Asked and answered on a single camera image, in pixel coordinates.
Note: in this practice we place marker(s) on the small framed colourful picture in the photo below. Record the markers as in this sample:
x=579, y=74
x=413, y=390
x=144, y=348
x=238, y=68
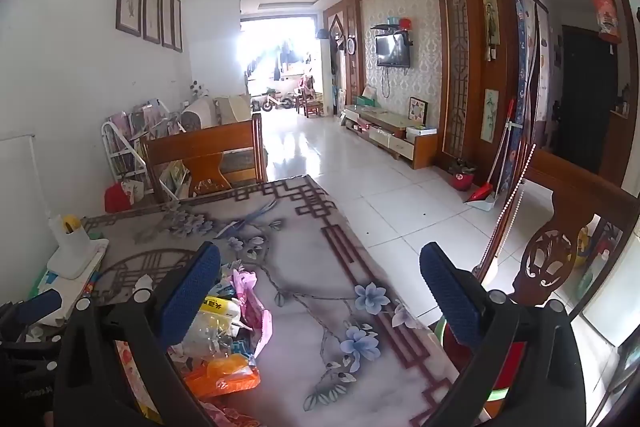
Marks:
x=418, y=112

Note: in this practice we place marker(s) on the wooden television cabinet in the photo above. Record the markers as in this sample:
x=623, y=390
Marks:
x=390, y=132

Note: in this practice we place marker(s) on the white standing air conditioner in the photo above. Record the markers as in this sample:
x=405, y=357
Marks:
x=326, y=77

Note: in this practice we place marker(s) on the dark door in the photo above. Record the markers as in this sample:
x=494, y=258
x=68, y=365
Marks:
x=585, y=102

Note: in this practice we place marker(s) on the white magazine rack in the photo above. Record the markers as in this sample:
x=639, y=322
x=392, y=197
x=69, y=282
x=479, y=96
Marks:
x=120, y=142

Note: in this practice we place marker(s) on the red bag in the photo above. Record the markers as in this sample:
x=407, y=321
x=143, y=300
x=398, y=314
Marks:
x=117, y=199

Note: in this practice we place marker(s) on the white desk lamp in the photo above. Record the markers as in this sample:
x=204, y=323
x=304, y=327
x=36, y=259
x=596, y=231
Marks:
x=75, y=257

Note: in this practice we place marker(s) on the small wooden chair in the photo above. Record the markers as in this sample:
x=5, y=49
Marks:
x=310, y=104

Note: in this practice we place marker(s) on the red bucket green rim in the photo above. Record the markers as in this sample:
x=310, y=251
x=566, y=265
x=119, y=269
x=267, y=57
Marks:
x=507, y=367

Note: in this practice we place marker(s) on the yellow toy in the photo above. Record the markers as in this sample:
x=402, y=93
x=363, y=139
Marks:
x=582, y=247

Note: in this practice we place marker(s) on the carved wooden chair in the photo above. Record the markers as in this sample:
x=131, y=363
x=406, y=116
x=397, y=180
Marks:
x=547, y=257

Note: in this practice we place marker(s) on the long wall scroll painting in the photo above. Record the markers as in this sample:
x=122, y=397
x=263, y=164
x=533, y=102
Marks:
x=490, y=9

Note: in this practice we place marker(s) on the wall television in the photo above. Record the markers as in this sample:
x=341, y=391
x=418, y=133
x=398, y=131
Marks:
x=393, y=51

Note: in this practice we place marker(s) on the short wall scroll painting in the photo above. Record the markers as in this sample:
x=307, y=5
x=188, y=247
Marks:
x=490, y=114

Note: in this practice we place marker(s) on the round wall clock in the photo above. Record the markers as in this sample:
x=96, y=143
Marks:
x=351, y=44

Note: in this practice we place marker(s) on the wall shelf with items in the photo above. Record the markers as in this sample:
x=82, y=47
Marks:
x=395, y=25

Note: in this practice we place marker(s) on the orange plastic packet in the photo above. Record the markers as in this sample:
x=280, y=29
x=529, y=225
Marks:
x=222, y=377

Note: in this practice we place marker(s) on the white balance bike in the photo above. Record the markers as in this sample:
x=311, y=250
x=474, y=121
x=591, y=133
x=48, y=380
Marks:
x=274, y=103

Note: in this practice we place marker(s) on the stack of books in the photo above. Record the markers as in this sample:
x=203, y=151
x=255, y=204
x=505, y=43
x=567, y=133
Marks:
x=65, y=294

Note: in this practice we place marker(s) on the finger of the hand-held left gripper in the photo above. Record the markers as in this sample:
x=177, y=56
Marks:
x=37, y=305

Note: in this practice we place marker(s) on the yellow tape roll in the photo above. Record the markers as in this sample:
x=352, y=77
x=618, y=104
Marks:
x=71, y=223

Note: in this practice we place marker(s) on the yellow label plastic packet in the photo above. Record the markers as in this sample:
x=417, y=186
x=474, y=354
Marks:
x=220, y=307

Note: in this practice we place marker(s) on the red hanging lantern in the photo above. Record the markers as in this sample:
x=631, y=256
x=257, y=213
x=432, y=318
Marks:
x=606, y=14

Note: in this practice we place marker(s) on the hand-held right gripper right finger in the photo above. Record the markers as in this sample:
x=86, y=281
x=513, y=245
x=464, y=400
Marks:
x=450, y=292

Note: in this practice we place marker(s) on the blue door curtain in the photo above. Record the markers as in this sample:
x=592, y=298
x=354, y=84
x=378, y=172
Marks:
x=522, y=57

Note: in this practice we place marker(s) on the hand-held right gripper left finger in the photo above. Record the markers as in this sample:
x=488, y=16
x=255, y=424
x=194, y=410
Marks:
x=192, y=292

